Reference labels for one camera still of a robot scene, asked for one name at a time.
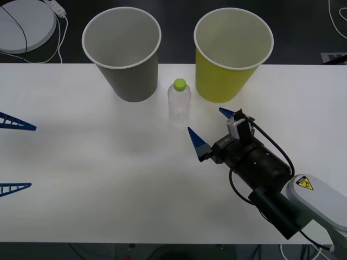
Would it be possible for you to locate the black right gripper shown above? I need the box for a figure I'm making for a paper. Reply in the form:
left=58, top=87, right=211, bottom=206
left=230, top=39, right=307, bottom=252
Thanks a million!
left=187, top=107, right=265, bottom=166

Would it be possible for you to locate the clear bottle with green cap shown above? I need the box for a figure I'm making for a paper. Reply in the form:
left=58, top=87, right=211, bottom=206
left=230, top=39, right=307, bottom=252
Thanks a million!
left=167, top=78, right=192, bottom=128

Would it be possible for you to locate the white cable under table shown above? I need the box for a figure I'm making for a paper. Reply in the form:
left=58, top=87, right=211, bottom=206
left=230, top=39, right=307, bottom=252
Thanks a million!
left=280, top=243, right=333, bottom=260

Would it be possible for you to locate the white power strip cable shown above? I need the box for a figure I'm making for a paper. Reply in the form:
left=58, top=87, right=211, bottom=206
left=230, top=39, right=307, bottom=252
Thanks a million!
left=0, top=15, right=69, bottom=64

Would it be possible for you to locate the yellow-green plastic waste bin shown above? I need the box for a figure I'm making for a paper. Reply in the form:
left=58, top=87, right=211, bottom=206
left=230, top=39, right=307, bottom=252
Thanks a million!
left=193, top=7, right=274, bottom=103

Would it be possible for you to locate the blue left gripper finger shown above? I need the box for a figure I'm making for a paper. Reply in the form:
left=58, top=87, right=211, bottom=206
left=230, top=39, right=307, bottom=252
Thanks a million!
left=0, top=183, right=33, bottom=198
left=0, top=111, right=37, bottom=132

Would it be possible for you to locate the round white floor base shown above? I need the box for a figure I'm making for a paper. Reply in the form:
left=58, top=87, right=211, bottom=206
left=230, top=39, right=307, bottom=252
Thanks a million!
left=0, top=0, right=57, bottom=54

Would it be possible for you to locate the looped white cable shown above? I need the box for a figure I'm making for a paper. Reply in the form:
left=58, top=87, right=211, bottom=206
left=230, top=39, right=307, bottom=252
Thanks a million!
left=327, top=0, right=347, bottom=37

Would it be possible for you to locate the grey plastic waste bin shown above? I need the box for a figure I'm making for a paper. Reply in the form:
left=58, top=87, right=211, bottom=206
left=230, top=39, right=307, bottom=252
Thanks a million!
left=81, top=6, right=163, bottom=103

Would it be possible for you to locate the white power strip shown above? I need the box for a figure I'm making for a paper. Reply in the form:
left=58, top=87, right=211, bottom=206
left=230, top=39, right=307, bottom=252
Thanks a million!
left=43, top=0, right=67, bottom=17

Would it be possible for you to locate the thin black cable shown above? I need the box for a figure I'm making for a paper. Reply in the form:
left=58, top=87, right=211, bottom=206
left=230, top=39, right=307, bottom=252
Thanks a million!
left=0, top=4, right=28, bottom=53

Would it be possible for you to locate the grey floor plate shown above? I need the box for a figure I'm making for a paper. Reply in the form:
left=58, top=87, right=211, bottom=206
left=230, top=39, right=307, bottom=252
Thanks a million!
left=320, top=52, right=347, bottom=65

